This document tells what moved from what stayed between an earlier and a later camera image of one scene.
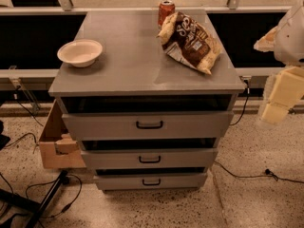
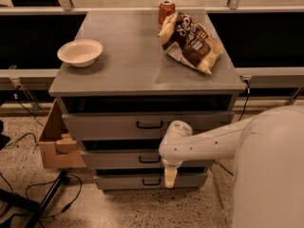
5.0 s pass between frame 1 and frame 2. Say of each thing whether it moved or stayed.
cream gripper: moved
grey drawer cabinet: stayed
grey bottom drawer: stayed
